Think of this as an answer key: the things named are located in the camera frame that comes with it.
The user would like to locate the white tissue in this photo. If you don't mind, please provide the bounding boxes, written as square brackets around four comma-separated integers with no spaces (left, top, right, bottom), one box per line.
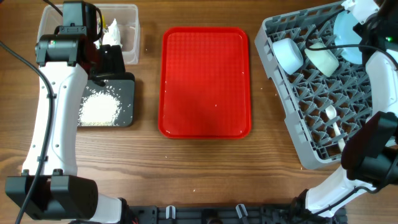
[102,19,123,47]

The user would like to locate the white rice pile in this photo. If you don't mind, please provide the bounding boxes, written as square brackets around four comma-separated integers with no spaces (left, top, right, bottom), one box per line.
[77,80,133,127]

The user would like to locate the mint green bowl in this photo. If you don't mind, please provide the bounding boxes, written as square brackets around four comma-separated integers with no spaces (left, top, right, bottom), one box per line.
[305,49,339,77]

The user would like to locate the light blue plate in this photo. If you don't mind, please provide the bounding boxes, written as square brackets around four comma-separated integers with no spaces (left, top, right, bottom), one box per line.
[333,11,363,65]

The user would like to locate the yellow candy wrapper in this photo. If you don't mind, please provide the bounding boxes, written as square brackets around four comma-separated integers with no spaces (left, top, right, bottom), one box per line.
[97,16,104,32]

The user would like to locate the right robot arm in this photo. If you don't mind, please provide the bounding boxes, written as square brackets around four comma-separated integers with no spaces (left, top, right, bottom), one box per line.
[289,1,397,223]

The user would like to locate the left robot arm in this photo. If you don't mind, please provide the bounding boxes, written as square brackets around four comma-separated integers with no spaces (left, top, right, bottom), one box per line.
[5,1,139,223]

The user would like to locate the grey dishwasher rack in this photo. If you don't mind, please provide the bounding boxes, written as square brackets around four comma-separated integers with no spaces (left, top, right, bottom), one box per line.
[255,1,373,169]

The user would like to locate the black plastic tray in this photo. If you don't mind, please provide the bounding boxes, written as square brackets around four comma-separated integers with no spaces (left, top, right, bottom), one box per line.
[77,72,136,128]

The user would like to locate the clear plastic bin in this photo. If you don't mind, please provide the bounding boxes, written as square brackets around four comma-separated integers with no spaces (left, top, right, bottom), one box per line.
[36,4,141,65]

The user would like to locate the red serving tray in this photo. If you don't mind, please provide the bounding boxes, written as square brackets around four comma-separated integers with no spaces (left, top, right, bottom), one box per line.
[158,27,252,139]

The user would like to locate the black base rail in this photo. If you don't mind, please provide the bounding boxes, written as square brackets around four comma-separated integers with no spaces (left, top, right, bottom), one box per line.
[130,204,348,224]

